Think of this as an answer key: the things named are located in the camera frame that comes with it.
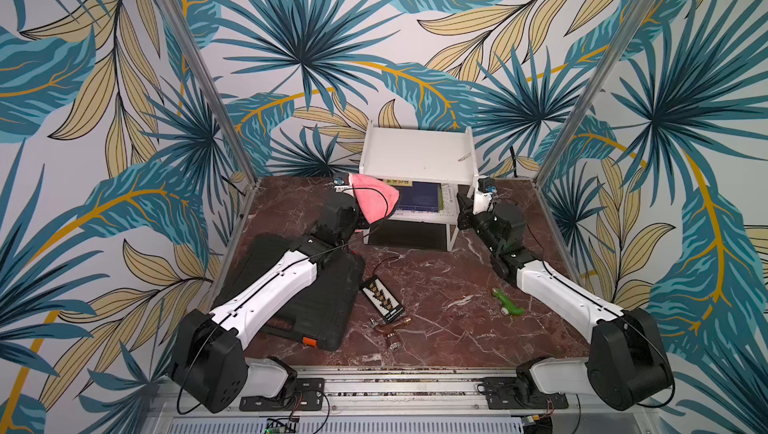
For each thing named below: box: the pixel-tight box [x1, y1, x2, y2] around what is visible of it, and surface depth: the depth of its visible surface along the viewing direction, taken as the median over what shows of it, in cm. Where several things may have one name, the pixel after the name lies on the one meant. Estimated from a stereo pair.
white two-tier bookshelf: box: [352, 121, 479, 252], surface depth 82 cm
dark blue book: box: [395, 181, 442, 212], surface depth 89 cm
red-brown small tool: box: [370, 317, 412, 351], surface depth 84 cm
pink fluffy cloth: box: [349, 174, 400, 225], surface depth 69 cm
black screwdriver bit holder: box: [360, 275, 405, 323], surface depth 90 cm
